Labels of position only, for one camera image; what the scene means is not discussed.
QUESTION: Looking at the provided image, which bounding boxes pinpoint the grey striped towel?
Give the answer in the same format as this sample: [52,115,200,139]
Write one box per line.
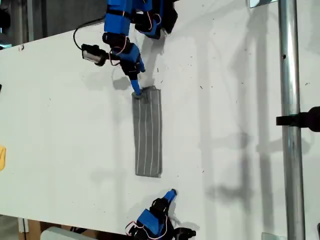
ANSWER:
[131,84,164,179]

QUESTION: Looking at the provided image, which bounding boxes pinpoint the red white servo wire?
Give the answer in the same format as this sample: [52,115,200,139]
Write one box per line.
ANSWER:
[109,37,130,66]
[125,219,151,236]

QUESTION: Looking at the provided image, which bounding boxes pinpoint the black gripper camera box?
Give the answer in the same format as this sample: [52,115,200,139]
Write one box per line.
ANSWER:
[81,43,107,67]
[174,226,197,240]

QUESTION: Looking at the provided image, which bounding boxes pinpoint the black camera cable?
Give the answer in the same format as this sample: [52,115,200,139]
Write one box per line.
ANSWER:
[72,16,106,51]

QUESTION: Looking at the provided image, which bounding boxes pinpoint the yellow object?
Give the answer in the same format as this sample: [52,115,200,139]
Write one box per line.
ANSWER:
[0,145,7,172]

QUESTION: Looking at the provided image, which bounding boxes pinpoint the wooden table leg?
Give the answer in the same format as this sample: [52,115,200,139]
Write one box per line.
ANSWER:
[24,219,43,240]

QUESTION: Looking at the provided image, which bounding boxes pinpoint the black post clamp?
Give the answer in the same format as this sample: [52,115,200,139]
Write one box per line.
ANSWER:
[275,106,320,133]

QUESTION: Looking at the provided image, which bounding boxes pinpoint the steel post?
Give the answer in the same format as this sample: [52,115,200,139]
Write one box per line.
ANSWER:
[277,0,306,240]

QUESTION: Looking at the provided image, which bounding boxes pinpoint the black camera stalk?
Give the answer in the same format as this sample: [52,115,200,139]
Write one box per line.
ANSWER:
[104,51,121,61]

